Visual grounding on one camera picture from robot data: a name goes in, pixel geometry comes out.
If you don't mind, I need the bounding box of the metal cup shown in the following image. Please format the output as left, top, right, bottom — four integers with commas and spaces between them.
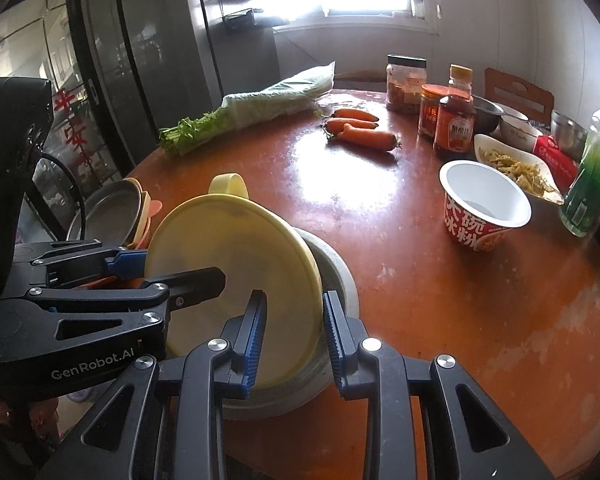
550, 110, 593, 161

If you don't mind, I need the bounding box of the dark sauce bottle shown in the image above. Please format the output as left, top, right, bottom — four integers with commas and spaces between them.
433, 94, 477, 161

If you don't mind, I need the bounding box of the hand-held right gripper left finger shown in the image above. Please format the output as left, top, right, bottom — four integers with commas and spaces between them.
35, 290, 269, 480

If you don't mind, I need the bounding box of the red packet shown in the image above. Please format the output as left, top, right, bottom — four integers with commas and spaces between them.
532, 135, 581, 188

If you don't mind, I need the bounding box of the celery in plastic bag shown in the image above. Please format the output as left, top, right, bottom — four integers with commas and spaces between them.
158, 61, 337, 157

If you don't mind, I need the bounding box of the grey refrigerator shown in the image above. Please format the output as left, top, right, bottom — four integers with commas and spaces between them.
77, 0, 281, 171

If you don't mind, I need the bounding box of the large carrot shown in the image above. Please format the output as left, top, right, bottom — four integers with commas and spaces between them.
337, 126, 402, 153

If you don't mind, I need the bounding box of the metal bowl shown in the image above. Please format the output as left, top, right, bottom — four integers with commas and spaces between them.
467, 95, 505, 133

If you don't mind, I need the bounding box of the red paper noodle bowl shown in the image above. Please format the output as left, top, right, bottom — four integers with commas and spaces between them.
439, 160, 532, 252

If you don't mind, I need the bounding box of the yellow round dish with handle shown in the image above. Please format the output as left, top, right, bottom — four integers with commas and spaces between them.
144, 172, 325, 390

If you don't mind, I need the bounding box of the small carrot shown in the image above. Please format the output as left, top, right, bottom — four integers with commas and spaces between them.
332, 108, 380, 122
325, 118, 366, 136

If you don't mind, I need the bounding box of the orange plastic plate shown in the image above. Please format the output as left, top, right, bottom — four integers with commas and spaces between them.
124, 177, 165, 252

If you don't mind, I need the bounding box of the orange-capped bottle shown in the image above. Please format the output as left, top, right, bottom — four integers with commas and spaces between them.
448, 64, 475, 98

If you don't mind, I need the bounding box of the clear pickle jar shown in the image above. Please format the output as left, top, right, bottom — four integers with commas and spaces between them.
386, 54, 427, 113

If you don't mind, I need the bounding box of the wooden chair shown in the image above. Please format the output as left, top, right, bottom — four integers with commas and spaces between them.
484, 67, 554, 126

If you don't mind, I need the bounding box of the small white bowl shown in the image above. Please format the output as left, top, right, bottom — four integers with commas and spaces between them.
499, 114, 543, 153

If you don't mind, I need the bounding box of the white ceramic bowl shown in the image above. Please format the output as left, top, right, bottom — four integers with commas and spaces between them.
220, 227, 359, 422

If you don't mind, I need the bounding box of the black cable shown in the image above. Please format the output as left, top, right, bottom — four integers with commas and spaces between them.
32, 155, 88, 241

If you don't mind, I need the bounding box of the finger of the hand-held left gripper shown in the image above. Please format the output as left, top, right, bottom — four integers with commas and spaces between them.
30, 240, 150, 287
27, 266, 227, 352

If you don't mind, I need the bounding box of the round metal pan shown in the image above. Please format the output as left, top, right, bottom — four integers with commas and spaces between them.
66, 179, 143, 248

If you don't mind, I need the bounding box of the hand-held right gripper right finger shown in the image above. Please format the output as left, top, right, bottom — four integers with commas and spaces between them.
322, 289, 556, 480

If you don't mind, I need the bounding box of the red paper decoration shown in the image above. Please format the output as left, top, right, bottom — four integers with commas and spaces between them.
52, 85, 98, 171

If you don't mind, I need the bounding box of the glass door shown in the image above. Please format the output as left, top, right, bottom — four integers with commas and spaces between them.
0, 0, 126, 241

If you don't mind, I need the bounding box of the red-lidded sauce jar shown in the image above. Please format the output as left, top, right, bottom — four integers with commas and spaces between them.
418, 84, 453, 140

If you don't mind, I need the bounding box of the green plastic bottle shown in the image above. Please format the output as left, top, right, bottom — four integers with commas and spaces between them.
559, 85, 600, 238

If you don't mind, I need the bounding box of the white dish of pickles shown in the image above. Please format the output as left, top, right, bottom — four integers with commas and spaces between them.
473, 133, 565, 206

